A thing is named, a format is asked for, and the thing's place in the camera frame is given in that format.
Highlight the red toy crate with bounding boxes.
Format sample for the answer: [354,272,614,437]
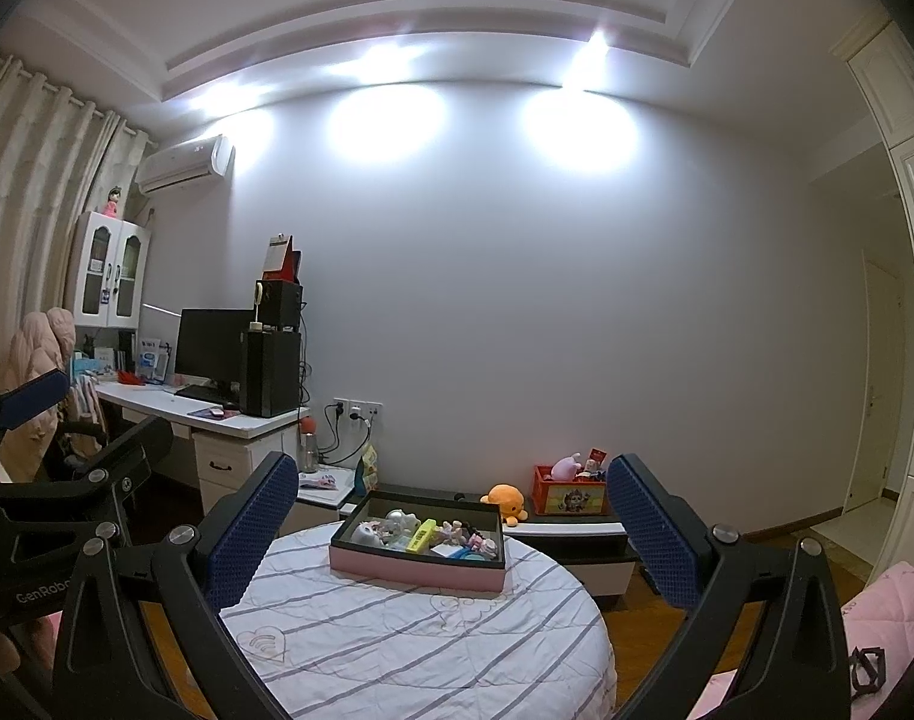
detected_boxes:
[530,465,608,517]

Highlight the bottle with orange cap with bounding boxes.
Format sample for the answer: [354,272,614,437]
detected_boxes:
[297,416,319,473]

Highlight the white striped bedspread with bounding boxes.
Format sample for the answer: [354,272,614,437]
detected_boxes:
[221,525,618,718]

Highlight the white low cabinet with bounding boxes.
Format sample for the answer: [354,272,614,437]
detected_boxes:
[279,463,639,602]

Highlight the white glass door cabinet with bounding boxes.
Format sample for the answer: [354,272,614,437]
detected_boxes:
[64,211,151,330]

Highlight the air conditioner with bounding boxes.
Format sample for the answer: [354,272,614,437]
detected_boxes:
[135,133,234,195]

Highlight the white rounded plastic device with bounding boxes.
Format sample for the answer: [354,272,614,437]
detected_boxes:
[350,522,384,548]

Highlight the orange octopus plush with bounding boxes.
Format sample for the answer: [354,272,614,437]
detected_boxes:
[480,483,528,527]

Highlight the black computer monitor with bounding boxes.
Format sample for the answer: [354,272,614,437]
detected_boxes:
[174,307,252,408]

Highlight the pink pillow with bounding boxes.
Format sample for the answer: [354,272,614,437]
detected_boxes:
[684,559,914,720]

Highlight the wall power strip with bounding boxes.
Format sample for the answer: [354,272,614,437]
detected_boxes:
[333,397,382,422]

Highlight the black computer tower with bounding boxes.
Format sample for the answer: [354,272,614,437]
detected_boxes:
[239,330,301,418]

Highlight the beige curtain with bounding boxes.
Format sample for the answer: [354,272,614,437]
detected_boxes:
[0,52,151,380]

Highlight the snack bag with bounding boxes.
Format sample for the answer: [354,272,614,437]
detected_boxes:
[354,444,379,496]

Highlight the pink black storage box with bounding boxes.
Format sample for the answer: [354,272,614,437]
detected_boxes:
[329,491,509,593]

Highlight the white desk with drawers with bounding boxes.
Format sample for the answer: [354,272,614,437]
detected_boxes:
[96,382,306,512]

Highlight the pink plush toy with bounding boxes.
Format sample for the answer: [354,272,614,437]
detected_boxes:
[550,454,584,483]

